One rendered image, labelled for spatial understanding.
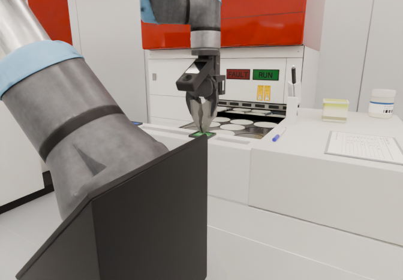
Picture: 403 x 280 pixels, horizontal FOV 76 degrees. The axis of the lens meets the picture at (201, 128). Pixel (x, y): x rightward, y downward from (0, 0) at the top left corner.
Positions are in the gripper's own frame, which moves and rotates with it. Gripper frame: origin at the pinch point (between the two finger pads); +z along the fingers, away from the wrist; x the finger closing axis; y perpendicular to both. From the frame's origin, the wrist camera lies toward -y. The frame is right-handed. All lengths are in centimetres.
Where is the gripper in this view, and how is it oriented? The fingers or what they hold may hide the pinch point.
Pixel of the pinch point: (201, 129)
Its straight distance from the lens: 68.6
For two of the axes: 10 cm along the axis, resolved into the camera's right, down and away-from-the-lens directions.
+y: 4.8, -2.2, 8.5
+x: -8.8, -1.2, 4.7
